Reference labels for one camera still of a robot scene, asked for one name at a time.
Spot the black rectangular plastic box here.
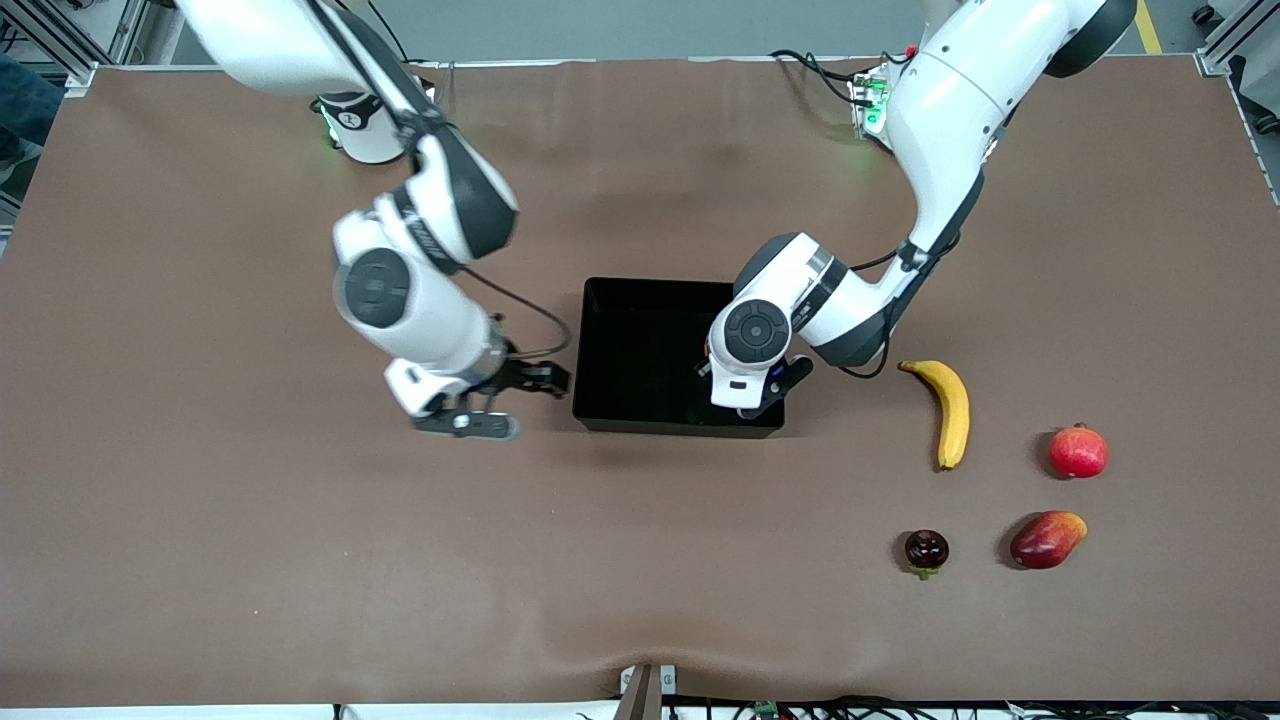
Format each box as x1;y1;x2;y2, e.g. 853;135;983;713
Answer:
572;277;787;440

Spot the yellow banana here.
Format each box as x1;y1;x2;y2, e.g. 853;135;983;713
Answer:
897;359;972;471

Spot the brown table mat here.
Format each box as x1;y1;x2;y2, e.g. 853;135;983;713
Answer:
0;55;1280;709

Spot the dark purple mangosteen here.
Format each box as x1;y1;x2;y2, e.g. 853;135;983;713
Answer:
904;529;951;581

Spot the red yellow mango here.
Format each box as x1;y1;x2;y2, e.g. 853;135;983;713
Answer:
1009;510;1089;571

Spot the red pomegranate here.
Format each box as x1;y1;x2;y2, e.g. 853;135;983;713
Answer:
1049;423;1110;480

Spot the dark blue bulky object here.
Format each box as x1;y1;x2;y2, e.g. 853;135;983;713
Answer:
0;52;48;169

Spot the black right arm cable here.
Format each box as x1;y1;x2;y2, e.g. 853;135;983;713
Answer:
300;0;574;361

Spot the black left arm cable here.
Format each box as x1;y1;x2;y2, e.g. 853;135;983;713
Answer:
838;228;963;381

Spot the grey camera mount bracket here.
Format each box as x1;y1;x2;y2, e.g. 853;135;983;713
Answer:
612;663;679;720

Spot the black cable at arm base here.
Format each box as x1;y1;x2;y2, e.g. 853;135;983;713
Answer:
368;0;441;71
768;47;879;107

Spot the tangled black cable bundle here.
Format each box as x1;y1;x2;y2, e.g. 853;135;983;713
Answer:
665;694;1280;720

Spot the aluminium frame profile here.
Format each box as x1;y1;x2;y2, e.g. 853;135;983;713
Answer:
0;0;153;93
1193;0;1280;131

